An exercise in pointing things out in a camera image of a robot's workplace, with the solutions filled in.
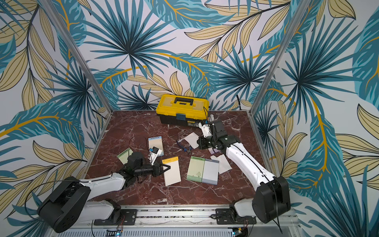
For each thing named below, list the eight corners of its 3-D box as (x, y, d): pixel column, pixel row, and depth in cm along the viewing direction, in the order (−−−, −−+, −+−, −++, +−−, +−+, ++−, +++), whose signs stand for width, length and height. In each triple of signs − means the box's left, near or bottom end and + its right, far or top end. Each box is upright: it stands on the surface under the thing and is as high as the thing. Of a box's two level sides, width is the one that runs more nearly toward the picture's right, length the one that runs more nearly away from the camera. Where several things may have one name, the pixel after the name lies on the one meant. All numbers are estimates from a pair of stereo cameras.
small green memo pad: (117, 157, 96) (116, 156, 94) (129, 148, 100) (128, 147, 98) (123, 165, 93) (122, 163, 91) (136, 155, 97) (135, 153, 95)
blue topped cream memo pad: (149, 158, 96) (148, 156, 94) (148, 139, 105) (148, 137, 104) (164, 155, 97) (163, 154, 96) (162, 137, 106) (161, 135, 105)
